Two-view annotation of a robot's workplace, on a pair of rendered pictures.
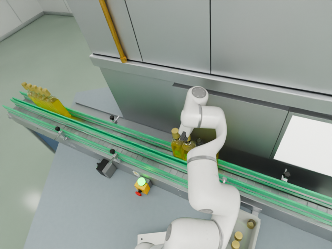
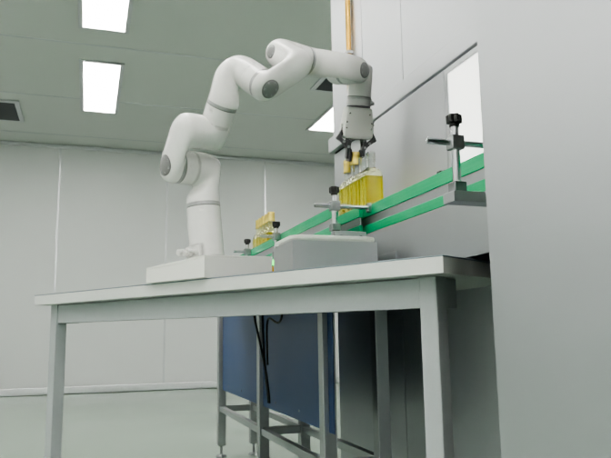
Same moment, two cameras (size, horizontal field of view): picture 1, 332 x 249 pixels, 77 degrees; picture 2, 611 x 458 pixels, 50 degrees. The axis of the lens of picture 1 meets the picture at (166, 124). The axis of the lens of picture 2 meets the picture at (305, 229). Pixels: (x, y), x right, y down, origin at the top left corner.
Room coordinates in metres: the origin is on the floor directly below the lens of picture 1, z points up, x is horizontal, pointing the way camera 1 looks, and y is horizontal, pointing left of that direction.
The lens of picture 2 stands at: (-1.24, -1.04, 0.61)
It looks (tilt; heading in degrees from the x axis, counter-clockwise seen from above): 9 degrees up; 32
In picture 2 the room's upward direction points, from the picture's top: 1 degrees counter-clockwise
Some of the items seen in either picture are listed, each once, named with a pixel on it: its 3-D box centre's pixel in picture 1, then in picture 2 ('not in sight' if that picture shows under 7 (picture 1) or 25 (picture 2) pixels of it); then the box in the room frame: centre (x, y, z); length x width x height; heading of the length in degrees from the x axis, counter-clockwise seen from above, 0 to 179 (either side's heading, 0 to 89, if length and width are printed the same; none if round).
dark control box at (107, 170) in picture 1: (106, 168); not in sight; (0.74, 0.44, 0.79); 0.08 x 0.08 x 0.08; 51
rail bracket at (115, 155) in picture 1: (113, 159); (270, 239); (0.69, 0.34, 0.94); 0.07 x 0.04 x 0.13; 141
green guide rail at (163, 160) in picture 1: (89, 131); (277, 254); (0.97, 0.50, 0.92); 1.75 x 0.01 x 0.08; 51
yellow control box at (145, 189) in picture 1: (143, 185); not in sight; (0.56, 0.22, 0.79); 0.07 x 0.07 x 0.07; 51
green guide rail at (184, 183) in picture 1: (81, 140); (260, 254); (0.91, 0.55, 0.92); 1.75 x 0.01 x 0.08; 51
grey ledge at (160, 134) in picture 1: (121, 126); not in sight; (1.02, 0.31, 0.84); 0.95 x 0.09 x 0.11; 51
